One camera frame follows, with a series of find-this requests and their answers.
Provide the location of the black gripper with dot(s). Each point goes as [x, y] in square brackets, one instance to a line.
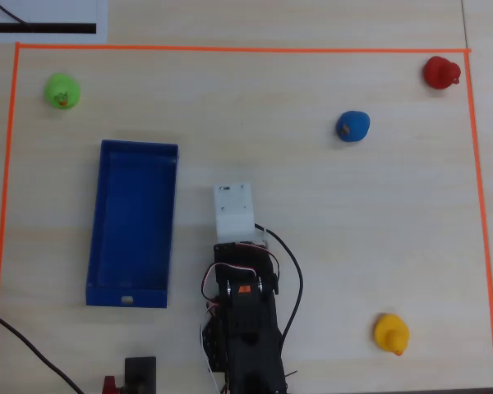
[239, 251]

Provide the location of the yellow rubber duck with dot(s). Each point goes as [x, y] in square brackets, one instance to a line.
[388, 330]

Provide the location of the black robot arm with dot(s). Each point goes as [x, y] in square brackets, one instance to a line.
[250, 328]

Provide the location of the blue plastic box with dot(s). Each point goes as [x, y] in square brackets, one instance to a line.
[133, 221]

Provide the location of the blue rubber duck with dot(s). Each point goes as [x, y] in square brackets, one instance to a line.
[355, 125]

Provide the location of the green rubber duck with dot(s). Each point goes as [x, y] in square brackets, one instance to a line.
[61, 88]

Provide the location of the red rubber duck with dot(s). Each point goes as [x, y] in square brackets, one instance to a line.
[437, 71]

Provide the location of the red clamp knob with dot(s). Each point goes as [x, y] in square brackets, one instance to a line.
[109, 386]

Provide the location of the white paper with black bar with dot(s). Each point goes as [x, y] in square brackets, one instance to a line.
[45, 36]

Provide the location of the white camera housing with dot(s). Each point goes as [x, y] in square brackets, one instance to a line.
[234, 211]

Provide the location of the black camera stand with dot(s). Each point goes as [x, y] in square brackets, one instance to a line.
[139, 373]

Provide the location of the orange tape frame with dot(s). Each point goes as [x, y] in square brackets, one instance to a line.
[230, 49]

